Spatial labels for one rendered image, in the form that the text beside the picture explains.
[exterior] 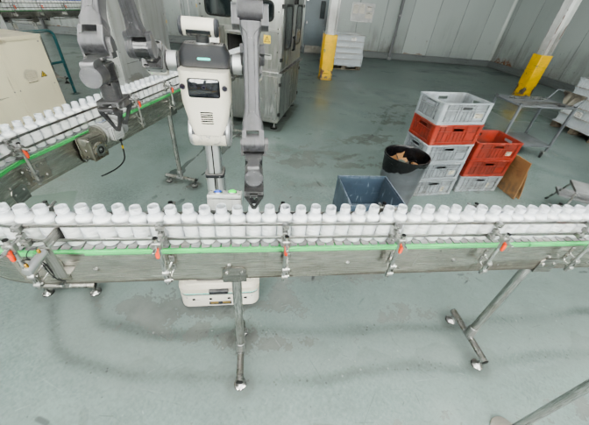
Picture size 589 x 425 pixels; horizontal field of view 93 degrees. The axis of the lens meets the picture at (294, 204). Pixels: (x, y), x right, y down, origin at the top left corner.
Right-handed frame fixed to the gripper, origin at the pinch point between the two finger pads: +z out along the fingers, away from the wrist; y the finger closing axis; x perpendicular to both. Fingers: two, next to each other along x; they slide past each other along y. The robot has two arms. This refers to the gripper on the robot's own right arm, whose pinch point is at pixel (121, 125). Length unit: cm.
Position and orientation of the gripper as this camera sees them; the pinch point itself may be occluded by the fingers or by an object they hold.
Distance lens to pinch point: 115.0
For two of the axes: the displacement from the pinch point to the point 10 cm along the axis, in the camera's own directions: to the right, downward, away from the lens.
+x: 9.9, 0.0, 1.4
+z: -0.8, 8.0, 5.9
